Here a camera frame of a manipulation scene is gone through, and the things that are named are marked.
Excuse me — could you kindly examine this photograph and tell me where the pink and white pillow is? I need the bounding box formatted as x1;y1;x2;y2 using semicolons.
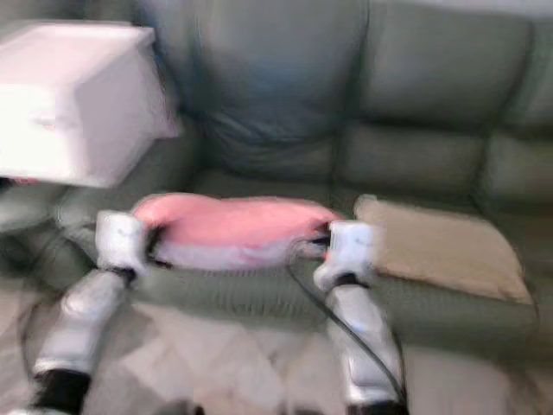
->
131;192;343;271

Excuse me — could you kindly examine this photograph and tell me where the green leather sofa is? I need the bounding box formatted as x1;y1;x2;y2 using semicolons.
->
0;0;553;366

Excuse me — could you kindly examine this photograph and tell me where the beige flat cushion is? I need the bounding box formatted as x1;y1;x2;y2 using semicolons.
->
353;195;536;306

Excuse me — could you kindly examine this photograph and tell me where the white storage box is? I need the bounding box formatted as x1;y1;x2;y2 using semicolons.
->
0;21;181;190

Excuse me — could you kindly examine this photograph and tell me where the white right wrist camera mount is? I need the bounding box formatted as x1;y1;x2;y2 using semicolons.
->
315;220;383;291

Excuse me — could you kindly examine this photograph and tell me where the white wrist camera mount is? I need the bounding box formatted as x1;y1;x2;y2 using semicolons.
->
94;211;150;278
315;220;383;291

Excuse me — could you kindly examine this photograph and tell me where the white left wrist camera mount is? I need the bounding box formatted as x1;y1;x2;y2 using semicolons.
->
94;211;150;278

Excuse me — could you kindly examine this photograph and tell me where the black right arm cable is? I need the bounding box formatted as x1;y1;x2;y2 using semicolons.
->
286;262;408;405

